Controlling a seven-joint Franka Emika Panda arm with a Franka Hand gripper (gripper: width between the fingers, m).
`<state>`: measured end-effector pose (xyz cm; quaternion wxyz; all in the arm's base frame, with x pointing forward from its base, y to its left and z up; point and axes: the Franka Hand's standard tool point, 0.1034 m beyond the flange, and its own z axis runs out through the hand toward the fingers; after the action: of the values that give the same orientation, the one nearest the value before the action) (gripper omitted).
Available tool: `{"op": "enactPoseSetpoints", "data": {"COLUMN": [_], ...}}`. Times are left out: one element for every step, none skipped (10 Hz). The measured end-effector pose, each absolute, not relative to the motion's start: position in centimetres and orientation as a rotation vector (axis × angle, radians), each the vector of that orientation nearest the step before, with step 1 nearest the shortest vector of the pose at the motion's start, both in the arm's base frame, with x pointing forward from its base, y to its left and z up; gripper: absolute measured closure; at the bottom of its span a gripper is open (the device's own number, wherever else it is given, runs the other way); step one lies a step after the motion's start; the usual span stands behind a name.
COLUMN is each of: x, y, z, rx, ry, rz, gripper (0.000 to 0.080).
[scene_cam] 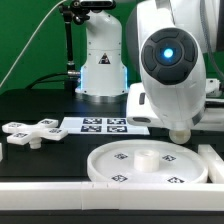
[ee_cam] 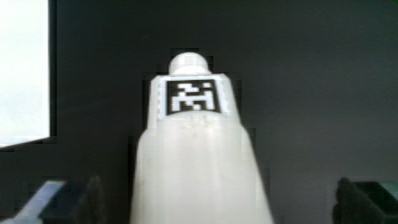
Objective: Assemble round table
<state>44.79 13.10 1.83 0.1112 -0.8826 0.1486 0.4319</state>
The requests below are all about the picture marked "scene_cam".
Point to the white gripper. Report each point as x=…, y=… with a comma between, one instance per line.
x=177, y=110

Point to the white round table top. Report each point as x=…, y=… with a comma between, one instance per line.
x=145, y=161

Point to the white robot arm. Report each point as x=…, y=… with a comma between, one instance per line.
x=166, y=41

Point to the white right fence block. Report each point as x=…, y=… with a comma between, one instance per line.
x=214, y=161

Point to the white marker sheet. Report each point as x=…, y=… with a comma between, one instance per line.
x=99, y=125

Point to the white cross-shaped table base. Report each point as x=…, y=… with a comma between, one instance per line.
x=21, y=134

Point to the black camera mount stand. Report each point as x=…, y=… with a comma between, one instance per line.
x=78, y=12

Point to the white front fence rail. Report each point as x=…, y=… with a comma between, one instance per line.
x=118, y=196

